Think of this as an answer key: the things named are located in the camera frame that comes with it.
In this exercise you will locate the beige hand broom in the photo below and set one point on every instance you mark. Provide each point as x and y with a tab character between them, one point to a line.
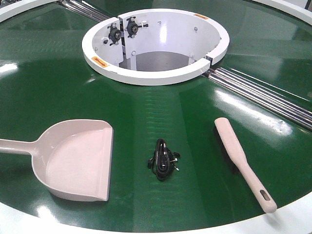
238	157

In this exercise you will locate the beige plastic dustpan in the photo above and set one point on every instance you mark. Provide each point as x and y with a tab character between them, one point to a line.
72	158

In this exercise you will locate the white outer conveyor rim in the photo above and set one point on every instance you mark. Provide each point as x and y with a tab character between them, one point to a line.
169	170

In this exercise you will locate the orange warning label front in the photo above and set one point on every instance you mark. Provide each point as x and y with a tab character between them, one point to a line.
100	62

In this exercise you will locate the chrome rollers top left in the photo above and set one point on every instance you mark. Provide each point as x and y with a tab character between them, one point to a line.
84	10

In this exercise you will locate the white central ring housing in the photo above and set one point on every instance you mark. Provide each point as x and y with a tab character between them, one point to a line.
203	41

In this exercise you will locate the left black bearing mount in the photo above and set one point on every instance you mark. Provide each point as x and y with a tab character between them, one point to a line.
114	34

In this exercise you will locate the black bearing mount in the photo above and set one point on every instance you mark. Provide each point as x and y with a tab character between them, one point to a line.
114	34
132	27

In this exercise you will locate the right black bearing mount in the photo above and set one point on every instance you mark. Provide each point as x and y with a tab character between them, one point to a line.
132	27

